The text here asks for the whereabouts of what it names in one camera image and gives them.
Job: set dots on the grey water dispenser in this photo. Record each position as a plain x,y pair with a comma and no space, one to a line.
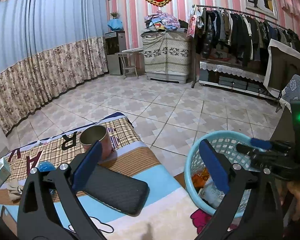
113,55

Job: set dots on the pile of folded clothes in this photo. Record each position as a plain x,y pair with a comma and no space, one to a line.
162,21

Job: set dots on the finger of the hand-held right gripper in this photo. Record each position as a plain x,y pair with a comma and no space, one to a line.
262,143
248,150

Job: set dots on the low cabinet with lace cloth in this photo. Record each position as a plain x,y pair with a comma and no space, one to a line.
227,77

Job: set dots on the cloth covered cabinet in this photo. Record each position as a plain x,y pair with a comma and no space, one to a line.
166,57

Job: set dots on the light blue plastic basket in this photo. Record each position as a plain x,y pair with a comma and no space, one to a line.
227,142

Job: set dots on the blue covered water bottle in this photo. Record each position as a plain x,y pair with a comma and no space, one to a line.
115,24

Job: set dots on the cartoon plush blanket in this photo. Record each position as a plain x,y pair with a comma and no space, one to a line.
165,192

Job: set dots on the grey patterned chair cover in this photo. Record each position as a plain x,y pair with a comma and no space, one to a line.
296,87

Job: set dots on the orange peel piece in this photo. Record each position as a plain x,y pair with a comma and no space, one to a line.
200,178

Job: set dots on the pink mug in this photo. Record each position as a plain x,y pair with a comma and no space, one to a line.
92,135

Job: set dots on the metal clothes rack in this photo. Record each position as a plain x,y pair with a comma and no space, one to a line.
215,7

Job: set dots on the blue and floral curtain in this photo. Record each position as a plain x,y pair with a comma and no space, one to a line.
40,42

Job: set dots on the plaid blanket with letters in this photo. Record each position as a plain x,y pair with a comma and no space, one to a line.
130,140

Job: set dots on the light blue tissue box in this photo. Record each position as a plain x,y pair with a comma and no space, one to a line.
0,171

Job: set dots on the black rectangular case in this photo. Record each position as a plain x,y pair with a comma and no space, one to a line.
120,190

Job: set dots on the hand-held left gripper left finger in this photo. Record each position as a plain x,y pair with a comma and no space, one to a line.
87,163

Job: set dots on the cloth covered television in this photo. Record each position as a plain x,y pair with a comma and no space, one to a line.
285,67

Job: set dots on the small potted plant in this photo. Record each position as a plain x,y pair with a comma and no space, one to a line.
115,15

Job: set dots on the row of hanging clothes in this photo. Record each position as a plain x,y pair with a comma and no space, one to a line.
240,35

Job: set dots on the pink hanging bag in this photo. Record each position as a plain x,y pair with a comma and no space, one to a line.
192,26

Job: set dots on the beige cloth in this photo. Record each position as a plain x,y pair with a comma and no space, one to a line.
13,188

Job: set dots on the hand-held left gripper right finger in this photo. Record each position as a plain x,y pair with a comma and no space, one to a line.
215,165

